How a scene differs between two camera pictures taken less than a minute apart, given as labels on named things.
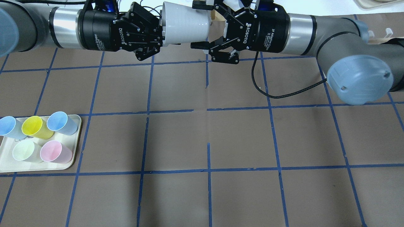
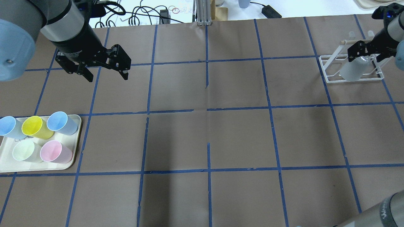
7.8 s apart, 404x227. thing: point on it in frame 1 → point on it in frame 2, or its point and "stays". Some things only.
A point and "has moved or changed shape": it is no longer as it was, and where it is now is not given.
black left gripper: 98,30 → 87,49
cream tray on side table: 370,4 stays
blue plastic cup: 59,121 stays
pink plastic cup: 53,151 stays
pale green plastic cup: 28,150 stays
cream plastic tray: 8,163 stays
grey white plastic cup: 181,24 has moved or changed shape
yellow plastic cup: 35,126 stays
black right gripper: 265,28 → 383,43
